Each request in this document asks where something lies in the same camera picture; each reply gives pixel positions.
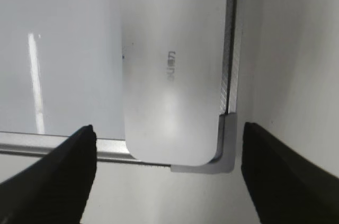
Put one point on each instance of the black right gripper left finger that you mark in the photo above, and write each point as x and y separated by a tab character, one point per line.
56	188

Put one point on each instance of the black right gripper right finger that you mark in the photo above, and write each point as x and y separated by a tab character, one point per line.
284	186

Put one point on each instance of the white plastic board eraser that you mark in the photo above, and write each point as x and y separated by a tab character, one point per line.
172	72

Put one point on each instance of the white board with grey frame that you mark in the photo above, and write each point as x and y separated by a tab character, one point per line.
61	69

